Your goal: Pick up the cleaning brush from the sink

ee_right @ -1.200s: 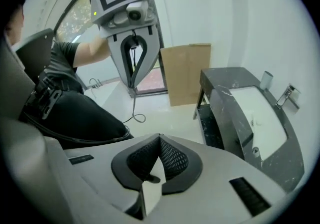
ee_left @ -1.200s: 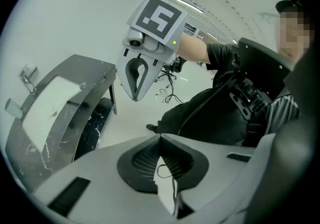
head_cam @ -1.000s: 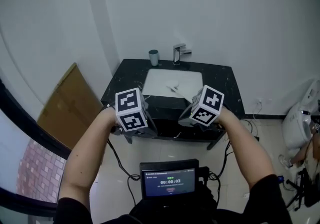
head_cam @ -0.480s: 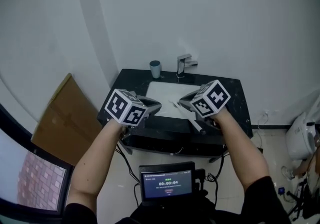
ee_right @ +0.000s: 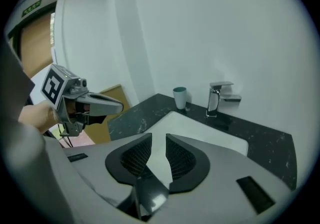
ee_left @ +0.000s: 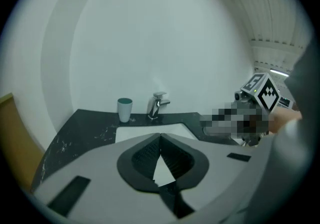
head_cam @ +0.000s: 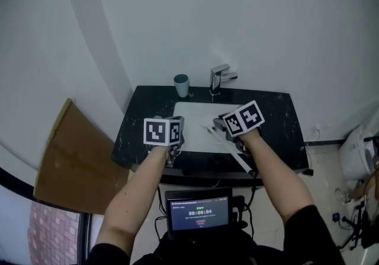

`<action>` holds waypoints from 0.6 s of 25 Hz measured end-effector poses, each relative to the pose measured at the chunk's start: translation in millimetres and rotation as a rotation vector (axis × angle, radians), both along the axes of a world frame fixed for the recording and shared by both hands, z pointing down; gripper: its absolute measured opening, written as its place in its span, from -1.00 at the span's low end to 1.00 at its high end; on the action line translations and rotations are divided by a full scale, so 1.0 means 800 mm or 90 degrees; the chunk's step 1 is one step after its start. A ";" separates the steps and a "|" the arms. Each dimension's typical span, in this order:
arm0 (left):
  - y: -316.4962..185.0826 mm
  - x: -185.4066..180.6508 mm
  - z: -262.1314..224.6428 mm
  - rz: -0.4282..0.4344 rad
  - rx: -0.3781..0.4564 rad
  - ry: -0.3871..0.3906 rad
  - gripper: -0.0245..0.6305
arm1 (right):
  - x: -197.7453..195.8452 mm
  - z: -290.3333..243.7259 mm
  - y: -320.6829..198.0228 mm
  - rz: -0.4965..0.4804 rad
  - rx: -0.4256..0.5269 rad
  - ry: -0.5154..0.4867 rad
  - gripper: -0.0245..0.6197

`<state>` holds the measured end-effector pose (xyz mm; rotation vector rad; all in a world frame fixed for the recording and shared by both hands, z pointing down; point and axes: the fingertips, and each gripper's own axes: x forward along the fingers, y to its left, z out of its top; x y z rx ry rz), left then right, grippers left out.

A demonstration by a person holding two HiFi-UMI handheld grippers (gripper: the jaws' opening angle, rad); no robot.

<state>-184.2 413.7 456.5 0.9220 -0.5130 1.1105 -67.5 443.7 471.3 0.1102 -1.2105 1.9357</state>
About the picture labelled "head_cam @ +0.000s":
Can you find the small black floor box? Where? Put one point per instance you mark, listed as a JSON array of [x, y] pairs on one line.
[[308, 172]]

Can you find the black marble vanity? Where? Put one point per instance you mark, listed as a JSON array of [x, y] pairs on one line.
[[139, 115]]

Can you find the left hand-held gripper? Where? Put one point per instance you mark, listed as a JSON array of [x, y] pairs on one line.
[[154, 131]]

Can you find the person's right forearm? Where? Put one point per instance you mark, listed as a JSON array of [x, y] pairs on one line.
[[275, 178]]

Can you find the chrome faucet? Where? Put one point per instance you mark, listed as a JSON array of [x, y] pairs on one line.
[[217, 78]]

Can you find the small blue device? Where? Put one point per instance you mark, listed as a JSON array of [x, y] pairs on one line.
[[336, 216]]

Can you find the window with black frame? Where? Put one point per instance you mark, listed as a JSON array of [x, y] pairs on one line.
[[56, 234]]

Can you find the white sink basin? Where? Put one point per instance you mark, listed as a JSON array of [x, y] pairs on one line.
[[195, 115]]

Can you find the person's black shirt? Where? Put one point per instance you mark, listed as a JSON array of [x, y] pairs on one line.
[[308, 240]]

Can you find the person's left forearm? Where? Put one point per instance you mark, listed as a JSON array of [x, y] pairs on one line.
[[133, 192]]

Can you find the brown cardboard sheet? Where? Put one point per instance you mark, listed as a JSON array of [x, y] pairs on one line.
[[77, 163]]

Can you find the white toilet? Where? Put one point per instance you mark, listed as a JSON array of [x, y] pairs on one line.
[[356, 154]]

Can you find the white cup with dark rim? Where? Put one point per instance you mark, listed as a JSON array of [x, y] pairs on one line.
[[181, 86]]

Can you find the chest-mounted timer screen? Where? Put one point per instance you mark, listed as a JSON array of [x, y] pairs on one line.
[[198, 213]]

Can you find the black tripod stand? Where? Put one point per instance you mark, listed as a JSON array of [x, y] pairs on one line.
[[356, 228]]

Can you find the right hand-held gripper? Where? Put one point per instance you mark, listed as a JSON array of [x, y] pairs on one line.
[[247, 117]]

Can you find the black monitor mount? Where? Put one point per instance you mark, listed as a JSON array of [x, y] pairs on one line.
[[238, 210]]

